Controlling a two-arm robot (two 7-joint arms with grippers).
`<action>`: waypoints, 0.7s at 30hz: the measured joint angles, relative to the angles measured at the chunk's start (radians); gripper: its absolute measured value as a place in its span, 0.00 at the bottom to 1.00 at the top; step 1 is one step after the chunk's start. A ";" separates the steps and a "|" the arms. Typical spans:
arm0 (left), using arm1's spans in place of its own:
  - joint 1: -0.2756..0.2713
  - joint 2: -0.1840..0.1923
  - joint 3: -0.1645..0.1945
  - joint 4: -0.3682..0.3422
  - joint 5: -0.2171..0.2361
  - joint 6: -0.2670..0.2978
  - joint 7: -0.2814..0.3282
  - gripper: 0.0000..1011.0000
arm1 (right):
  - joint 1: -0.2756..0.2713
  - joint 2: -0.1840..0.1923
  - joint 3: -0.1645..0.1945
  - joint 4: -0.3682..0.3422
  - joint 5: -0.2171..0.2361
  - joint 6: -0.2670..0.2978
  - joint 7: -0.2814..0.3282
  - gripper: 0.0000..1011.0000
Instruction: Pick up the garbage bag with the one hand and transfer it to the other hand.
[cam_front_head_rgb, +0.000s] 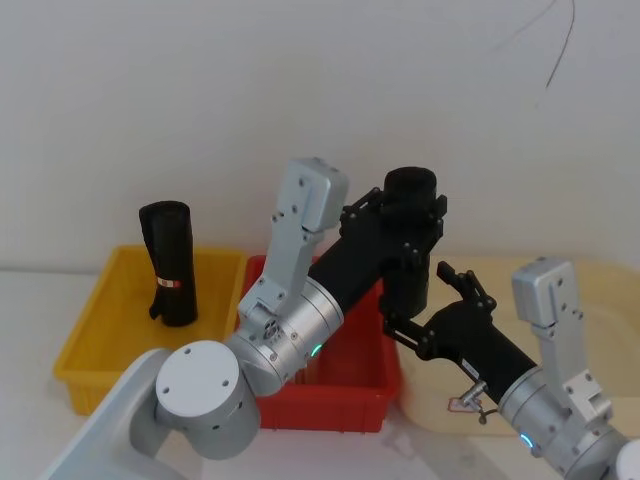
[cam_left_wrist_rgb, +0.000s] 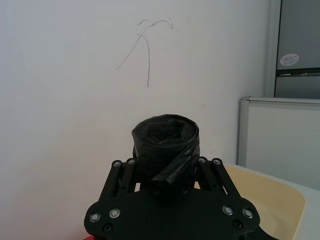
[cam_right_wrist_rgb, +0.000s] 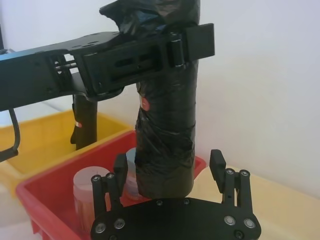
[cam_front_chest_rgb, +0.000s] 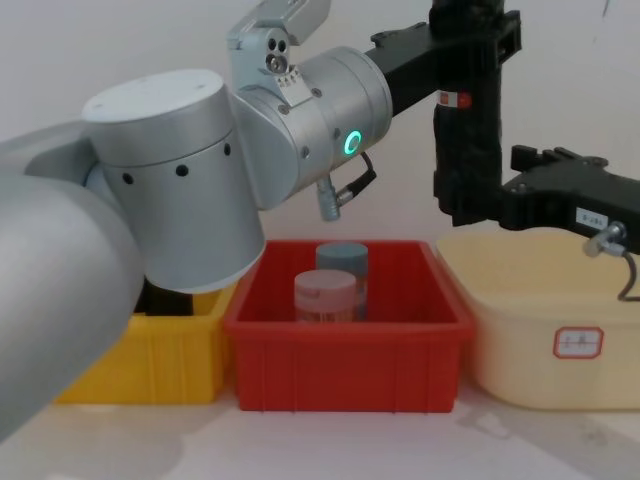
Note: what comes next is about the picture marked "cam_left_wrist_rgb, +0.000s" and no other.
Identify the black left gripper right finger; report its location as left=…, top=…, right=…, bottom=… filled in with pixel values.
left=196, top=156, right=261, bottom=224

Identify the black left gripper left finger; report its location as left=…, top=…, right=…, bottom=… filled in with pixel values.
left=84, top=157, right=138, bottom=224

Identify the cream plastic bin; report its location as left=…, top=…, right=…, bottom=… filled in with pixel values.
left=223, top=163, right=320, bottom=240

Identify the white oval sticker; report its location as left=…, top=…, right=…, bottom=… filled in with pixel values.
left=279, top=52, right=300, bottom=67

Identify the black plastic bag roll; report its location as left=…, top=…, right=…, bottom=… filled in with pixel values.
left=131, top=113, right=202, bottom=187

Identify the white panel with grey frame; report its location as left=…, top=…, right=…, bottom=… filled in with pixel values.
left=237, top=96, right=320, bottom=191

